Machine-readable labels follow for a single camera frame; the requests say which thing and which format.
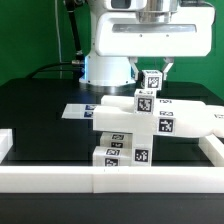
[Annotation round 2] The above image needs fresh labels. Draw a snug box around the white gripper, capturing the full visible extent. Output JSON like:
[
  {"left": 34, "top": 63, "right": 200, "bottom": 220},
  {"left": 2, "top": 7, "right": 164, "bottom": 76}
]
[{"left": 91, "top": 4, "right": 215, "bottom": 80}]

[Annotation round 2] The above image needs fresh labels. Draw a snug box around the white chair back part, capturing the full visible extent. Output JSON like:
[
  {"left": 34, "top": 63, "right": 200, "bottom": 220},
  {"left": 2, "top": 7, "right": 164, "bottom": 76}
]
[{"left": 93, "top": 95, "right": 224, "bottom": 138}]

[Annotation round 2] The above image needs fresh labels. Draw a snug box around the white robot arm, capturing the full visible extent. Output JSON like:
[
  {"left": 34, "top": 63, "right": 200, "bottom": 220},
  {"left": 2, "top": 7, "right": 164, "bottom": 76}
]
[{"left": 82, "top": 0, "right": 216, "bottom": 87}]

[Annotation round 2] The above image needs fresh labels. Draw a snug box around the white paper tag sheet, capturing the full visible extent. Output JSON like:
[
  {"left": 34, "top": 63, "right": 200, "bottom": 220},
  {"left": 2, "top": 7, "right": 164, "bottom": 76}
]
[{"left": 62, "top": 104, "right": 97, "bottom": 119}]

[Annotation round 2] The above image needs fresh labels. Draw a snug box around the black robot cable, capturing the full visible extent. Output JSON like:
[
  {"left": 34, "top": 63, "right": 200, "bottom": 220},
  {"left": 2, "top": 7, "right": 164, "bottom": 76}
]
[{"left": 25, "top": 0, "right": 86, "bottom": 79}]

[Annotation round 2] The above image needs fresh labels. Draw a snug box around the white thin cable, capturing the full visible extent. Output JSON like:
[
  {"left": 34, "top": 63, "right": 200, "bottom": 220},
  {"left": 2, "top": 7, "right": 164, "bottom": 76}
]
[{"left": 54, "top": 0, "right": 64, "bottom": 80}]

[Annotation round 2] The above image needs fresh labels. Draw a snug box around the white left fence wall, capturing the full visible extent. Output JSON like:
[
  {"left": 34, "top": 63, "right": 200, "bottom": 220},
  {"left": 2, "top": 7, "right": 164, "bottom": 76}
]
[{"left": 0, "top": 129, "right": 13, "bottom": 163}]

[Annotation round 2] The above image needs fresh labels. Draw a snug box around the white front fence wall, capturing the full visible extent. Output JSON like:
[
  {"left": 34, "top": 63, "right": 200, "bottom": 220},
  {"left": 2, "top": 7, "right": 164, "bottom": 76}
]
[{"left": 0, "top": 166, "right": 224, "bottom": 193}]

